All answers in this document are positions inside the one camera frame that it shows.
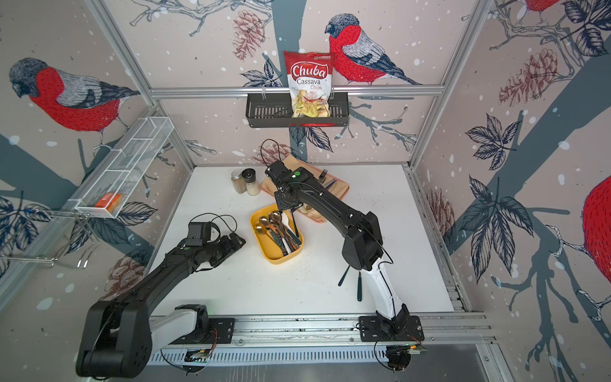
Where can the yellow plastic storage box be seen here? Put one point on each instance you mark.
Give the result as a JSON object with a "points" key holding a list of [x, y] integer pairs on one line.
{"points": [[265, 212]]}

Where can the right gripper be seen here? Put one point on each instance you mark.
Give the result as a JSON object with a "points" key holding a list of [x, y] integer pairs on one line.
{"points": [[279, 204]]}

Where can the beige cloth napkin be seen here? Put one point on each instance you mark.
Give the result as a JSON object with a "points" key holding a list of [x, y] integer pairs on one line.
{"points": [[338, 190]]}

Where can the black metal spoon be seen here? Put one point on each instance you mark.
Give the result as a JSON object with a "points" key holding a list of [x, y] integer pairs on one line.
{"points": [[295, 224]]}

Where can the aluminium frame rail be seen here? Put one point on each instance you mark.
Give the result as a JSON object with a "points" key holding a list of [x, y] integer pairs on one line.
{"points": [[340, 330]]}

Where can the glass spice jar brown contents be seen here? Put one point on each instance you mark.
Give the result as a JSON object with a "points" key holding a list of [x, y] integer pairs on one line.
{"points": [[238, 181]]}

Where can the red cassava chips bag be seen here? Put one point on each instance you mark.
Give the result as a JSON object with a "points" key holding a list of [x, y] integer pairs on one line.
{"points": [[309, 78]]}

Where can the wire hook rack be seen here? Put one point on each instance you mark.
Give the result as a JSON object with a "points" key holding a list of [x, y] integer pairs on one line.
{"points": [[43, 237]]}

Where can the glass spice jar black lid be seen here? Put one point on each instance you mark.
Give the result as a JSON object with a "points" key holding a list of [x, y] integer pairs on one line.
{"points": [[249, 177]]}

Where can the orange box on shelf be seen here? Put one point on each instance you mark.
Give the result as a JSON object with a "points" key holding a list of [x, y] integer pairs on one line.
{"points": [[109, 202]]}

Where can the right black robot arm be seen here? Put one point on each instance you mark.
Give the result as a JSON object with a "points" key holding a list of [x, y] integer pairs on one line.
{"points": [[363, 243]]}

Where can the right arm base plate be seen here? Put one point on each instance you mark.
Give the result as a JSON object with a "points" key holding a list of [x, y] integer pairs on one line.
{"points": [[377, 329]]}

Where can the dark green handled spoon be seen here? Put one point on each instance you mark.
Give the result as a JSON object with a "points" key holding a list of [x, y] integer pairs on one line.
{"points": [[359, 289]]}

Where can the white wire shelf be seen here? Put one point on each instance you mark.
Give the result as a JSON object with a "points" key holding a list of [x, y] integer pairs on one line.
{"points": [[127, 166]]}

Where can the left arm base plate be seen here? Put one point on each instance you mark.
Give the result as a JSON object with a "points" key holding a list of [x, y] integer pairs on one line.
{"points": [[218, 330]]}

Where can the white plastic spoon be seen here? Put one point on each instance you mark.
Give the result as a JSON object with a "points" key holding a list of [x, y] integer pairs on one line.
{"points": [[287, 223]]}

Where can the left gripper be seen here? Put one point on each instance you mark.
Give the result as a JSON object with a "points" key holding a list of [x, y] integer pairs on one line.
{"points": [[229, 248]]}

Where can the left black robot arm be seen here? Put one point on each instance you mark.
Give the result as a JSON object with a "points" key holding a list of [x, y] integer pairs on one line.
{"points": [[120, 336]]}

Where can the copper rose gold spoon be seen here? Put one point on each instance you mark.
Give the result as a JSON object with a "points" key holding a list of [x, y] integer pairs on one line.
{"points": [[276, 235]]}

